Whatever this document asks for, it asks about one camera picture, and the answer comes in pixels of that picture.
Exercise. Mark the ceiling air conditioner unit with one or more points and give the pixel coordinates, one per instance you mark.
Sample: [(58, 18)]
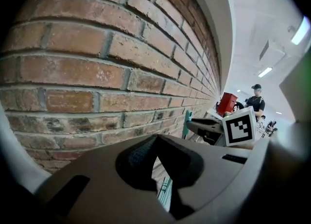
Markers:
[(273, 54)]

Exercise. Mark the teal mop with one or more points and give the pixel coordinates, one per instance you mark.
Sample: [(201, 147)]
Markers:
[(187, 121)]

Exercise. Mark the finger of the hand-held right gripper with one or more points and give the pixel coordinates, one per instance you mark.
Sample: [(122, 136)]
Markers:
[(206, 124)]

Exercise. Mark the small ceiling light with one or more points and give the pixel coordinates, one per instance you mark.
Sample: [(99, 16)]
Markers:
[(265, 72)]

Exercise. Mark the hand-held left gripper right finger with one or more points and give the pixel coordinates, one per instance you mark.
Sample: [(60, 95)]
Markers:
[(218, 167)]

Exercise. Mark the red box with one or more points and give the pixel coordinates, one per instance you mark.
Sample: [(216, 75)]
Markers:
[(227, 102)]

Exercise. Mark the white desk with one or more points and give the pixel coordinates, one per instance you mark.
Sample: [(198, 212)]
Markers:
[(213, 113)]

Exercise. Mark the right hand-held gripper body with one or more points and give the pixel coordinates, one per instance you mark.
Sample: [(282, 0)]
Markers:
[(239, 128)]

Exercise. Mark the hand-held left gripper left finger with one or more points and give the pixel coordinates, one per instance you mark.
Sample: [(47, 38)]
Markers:
[(104, 162)]

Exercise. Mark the ceiling smoke detector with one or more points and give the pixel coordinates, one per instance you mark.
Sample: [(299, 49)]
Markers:
[(291, 28)]

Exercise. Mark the long ceiling light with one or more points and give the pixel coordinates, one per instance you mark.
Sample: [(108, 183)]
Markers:
[(300, 31)]

